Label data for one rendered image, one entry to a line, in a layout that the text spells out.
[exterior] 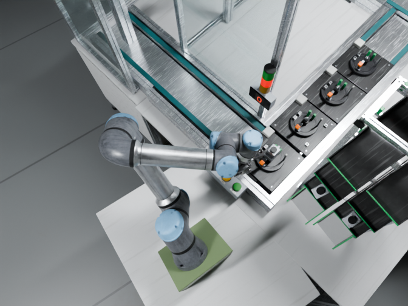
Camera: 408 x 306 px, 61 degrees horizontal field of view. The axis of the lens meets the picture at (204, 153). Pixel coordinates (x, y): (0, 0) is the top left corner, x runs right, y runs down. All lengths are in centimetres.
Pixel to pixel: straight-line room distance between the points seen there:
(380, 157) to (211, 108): 97
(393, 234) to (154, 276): 116
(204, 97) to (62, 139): 151
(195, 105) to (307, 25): 88
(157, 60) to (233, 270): 121
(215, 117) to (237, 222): 56
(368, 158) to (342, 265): 76
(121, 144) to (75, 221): 169
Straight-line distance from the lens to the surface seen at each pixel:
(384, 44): 229
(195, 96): 191
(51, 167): 300
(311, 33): 228
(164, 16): 232
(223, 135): 128
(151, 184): 139
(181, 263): 149
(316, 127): 181
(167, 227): 136
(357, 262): 184
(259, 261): 173
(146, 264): 174
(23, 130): 323
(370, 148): 118
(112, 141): 119
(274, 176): 169
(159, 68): 202
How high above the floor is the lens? 257
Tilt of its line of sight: 70 degrees down
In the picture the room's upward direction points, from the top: 5 degrees counter-clockwise
